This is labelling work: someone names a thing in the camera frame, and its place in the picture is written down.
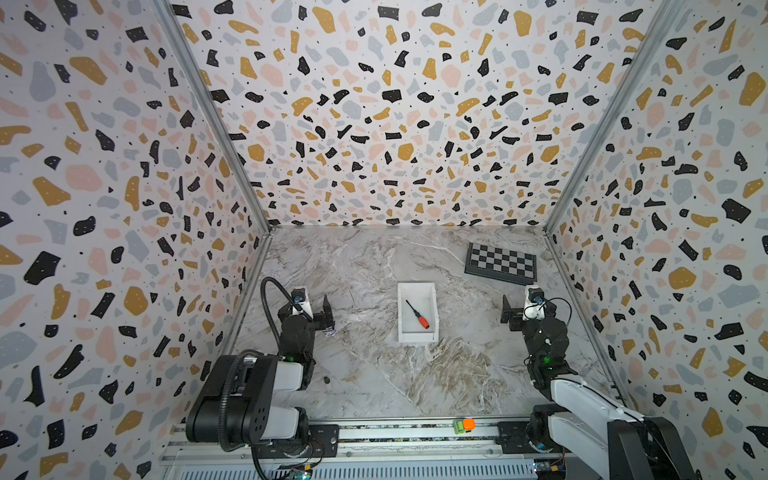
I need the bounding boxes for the red black screwdriver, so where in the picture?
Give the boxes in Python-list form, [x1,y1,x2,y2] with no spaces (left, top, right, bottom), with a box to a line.
[406,300,430,329]

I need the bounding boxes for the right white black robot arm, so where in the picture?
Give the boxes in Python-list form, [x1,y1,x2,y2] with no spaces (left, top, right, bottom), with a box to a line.
[500,286,696,479]

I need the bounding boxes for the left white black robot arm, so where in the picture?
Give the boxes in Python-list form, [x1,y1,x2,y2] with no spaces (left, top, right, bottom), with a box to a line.
[185,289,339,461]

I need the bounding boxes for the white rectangular bin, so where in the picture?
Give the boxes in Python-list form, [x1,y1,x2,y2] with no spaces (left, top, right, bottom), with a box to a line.
[397,282,439,344]

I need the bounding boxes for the black white checkerboard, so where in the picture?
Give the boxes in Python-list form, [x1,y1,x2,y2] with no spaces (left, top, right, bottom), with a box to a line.
[465,243,537,285]

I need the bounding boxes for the orange green button block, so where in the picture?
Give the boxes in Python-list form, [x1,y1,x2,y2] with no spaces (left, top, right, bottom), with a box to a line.
[452,418,476,435]

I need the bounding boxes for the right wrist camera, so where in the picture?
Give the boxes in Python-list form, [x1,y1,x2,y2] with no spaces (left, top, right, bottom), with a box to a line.
[523,285,546,321]

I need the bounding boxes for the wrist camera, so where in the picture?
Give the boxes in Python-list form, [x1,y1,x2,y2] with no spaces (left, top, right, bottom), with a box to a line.
[291,287,313,321]
[523,285,546,321]

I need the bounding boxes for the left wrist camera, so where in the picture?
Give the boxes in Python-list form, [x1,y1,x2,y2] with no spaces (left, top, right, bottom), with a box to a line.
[291,287,313,321]

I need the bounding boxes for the black corrugated cable conduit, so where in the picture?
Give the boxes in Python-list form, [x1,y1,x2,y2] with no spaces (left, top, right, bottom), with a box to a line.
[218,276,301,454]

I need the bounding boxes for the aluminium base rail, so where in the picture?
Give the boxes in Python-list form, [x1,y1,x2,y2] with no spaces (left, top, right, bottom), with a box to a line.
[155,416,597,479]

